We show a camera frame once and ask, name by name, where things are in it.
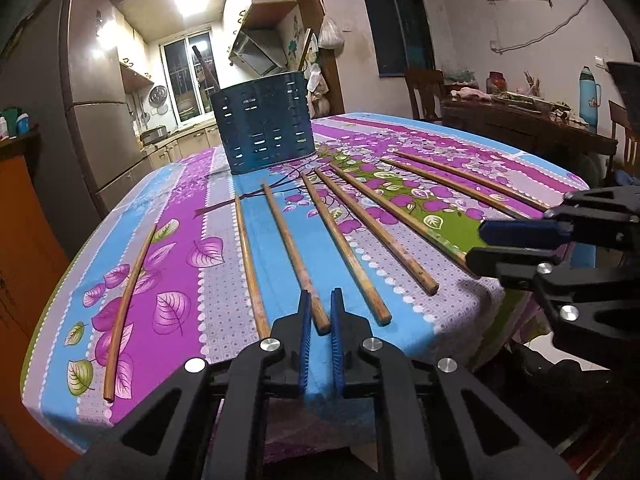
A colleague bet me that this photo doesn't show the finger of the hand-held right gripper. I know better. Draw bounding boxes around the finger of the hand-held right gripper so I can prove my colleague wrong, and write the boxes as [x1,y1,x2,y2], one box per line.
[466,247,640,366]
[478,186,640,250]

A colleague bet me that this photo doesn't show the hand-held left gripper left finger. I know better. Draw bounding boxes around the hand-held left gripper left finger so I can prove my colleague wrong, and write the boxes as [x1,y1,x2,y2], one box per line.
[65,289,314,480]

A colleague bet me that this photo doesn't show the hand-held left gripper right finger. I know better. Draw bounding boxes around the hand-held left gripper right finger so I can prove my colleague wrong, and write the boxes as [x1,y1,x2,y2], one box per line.
[330,287,581,480]

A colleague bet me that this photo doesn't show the set of wooden chopsticks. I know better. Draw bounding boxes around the set of wooden chopsticks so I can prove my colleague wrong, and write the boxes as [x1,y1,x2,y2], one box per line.
[102,150,551,403]

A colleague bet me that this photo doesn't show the blue perforated utensil holder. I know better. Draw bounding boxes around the blue perforated utensil holder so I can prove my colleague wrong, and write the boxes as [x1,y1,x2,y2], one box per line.
[209,71,317,176]

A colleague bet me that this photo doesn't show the blue thermos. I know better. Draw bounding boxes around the blue thermos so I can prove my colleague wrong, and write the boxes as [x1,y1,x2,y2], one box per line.
[578,65,603,134]

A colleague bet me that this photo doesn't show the wooden chair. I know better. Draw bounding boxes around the wooden chair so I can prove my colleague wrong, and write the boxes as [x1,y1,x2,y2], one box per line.
[607,100,640,173]
[403,67,447,122]

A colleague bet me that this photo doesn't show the dark wooden side table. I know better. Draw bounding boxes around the dark wooden side table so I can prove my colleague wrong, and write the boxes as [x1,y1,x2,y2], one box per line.
[441,94,619,173]

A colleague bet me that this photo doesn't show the pink cloth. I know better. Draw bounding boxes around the pink cloth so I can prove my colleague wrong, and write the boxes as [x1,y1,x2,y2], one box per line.
[449,86,494,104]

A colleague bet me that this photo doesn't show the purple floral tablecloth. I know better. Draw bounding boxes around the purple floral tablecloth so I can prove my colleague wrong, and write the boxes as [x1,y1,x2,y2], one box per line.
[20,112,596,463]

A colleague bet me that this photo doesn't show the kitchen counter cabinets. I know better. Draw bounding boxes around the kitchen counter cabinets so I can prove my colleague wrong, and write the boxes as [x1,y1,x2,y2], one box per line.
[141,125,224,173]

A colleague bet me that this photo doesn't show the white plastic bag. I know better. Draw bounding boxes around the white plastic bag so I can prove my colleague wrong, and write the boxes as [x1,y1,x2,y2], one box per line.
[318,14,347,52]

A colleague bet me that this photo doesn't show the dark wooden chopstick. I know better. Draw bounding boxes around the dark wooden chopstick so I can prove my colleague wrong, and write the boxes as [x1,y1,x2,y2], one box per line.
[191,45,221,95]

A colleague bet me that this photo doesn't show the kitchen window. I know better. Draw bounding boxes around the kitchen window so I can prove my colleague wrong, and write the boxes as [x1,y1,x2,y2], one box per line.
[160,30,214,125]

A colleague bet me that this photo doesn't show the metal range hood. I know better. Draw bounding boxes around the metal range hood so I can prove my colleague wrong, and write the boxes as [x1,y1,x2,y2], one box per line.
[229,29,287,78]

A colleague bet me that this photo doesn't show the grey refrigerator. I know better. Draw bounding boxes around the grey refrigerator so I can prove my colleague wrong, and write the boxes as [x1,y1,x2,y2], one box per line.
[59,0,157,221]

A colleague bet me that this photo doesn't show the wall cable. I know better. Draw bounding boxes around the wall cable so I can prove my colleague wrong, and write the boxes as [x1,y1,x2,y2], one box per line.
[492,0,597,55]

